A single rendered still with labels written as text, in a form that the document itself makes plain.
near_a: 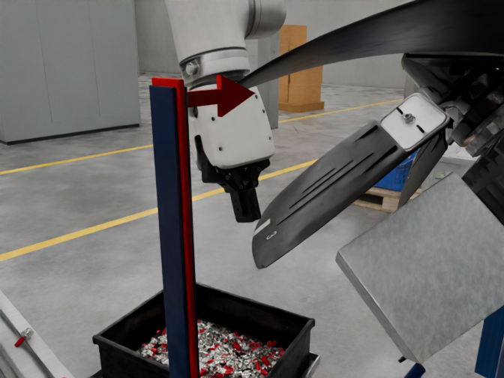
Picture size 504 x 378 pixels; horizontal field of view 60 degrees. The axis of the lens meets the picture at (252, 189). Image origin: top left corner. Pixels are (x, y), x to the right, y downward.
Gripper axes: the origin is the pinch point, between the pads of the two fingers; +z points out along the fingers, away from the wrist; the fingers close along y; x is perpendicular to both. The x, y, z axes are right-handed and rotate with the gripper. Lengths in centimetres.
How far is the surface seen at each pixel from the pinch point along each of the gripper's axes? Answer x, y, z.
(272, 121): 421, 456, -35
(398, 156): -15.2, 11.8, -2.3
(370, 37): -26.4, -9.3, -12.4
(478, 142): -22.8, 15.5, -2.2
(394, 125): -12.9, 16.5, -5.8
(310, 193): -3.6, 8.4, 0.6
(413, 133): -16.0, 14.8, -4.4
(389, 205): 135, 258, 60
